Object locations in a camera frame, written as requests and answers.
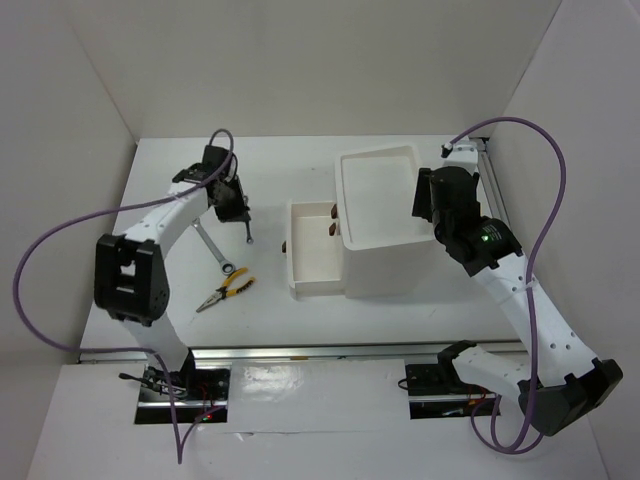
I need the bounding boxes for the small ratchet wrench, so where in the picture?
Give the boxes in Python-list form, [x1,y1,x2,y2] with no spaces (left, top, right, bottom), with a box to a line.
[244,220,254,245]

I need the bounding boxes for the large ratchet wrench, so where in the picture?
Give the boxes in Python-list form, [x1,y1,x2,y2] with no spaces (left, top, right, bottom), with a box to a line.
[192,218,236,277]

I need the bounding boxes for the yellow black pliers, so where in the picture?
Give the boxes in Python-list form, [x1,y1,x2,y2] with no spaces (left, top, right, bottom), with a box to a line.
[196,267,256,313]

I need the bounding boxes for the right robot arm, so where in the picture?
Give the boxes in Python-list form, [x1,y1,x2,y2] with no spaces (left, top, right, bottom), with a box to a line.
[412,166,623,437]

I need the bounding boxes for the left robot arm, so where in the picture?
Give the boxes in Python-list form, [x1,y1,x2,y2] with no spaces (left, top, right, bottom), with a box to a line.
[94,144,253,399]

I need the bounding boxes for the white drawer cabinet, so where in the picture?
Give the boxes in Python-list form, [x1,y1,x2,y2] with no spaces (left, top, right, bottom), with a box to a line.
[335,144,437,299]

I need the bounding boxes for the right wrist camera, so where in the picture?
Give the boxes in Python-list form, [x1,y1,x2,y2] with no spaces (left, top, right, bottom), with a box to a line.
[441,141,479,174]

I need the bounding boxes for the right aluminium rail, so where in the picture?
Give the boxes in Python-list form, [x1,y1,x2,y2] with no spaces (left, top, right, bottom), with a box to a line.
[470,137,510,226]

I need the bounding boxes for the aluminium rail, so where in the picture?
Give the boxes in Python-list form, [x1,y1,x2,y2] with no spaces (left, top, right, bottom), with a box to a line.
[78,341,525,364]
[470,137,510,226]

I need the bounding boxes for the front aluminium rail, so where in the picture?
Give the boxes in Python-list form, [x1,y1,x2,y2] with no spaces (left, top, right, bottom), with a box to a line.
[78,341,525,364]

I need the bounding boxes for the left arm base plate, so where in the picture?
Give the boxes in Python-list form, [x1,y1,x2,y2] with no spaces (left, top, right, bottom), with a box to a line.
[119,367,231,425]

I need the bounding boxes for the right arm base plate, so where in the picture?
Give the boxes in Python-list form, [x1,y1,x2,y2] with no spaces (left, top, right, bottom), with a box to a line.
[397,364,495,420]

